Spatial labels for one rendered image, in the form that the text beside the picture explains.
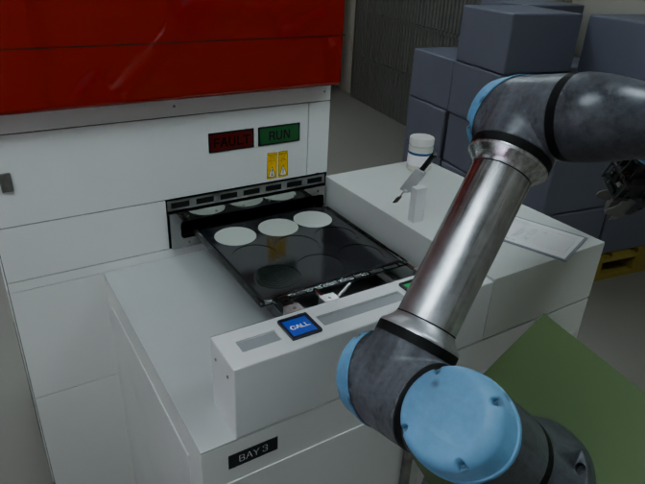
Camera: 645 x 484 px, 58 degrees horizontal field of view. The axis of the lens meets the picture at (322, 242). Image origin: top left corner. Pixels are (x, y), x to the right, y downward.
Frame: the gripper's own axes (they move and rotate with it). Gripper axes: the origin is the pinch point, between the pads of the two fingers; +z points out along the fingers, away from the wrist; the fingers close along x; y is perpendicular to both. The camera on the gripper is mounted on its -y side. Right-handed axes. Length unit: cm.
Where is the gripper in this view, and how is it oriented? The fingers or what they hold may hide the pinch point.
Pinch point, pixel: (613, 211)
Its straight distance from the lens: 149.8
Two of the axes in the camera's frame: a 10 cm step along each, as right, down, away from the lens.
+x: 1.3, 8.3, -5.4
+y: -9.8, 0.2, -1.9
